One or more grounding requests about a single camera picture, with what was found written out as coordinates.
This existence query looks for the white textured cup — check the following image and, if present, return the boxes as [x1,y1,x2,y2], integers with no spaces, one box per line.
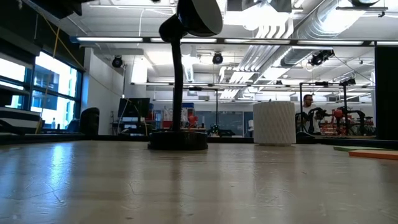
[252,100,297,147]

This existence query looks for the black computer monitor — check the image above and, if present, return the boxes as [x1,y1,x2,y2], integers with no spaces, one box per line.
[118,98,150,118]

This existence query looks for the orange sticky note pad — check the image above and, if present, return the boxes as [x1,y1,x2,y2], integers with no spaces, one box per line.
[348,149,398,161]

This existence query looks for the person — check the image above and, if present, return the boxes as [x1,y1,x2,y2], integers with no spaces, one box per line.
[300,94,322,134]

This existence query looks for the green sticky note pad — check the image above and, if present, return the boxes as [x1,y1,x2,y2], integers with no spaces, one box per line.
[333,146,398,152]

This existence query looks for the black metal gantry frame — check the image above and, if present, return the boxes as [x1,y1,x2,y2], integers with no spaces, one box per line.
[299,77,376,136]
[183,86,219,128]

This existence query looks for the black desk lamp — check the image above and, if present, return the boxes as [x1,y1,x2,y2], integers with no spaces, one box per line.
[147,0,224,152]

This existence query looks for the black chair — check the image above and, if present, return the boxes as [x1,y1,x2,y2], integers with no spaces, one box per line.
[79,107,101,136]

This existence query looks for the black device green lights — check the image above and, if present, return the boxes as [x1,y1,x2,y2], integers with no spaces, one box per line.
[208,124,236,138]

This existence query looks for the yellow cable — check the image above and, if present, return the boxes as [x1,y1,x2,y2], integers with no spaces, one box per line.
[34,14,86,135]

